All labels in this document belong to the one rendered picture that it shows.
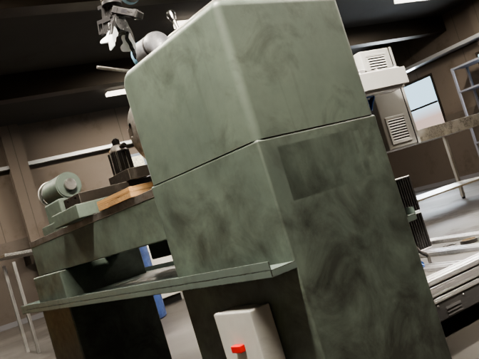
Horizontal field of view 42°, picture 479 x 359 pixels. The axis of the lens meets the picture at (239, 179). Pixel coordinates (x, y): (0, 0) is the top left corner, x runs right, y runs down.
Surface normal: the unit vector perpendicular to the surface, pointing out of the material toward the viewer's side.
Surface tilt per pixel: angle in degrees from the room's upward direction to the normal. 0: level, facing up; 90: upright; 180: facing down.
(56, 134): 90
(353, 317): 90
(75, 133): 90
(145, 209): 90
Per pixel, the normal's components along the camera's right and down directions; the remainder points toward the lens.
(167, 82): -0.77, 0.21
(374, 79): 0.48, -0.19
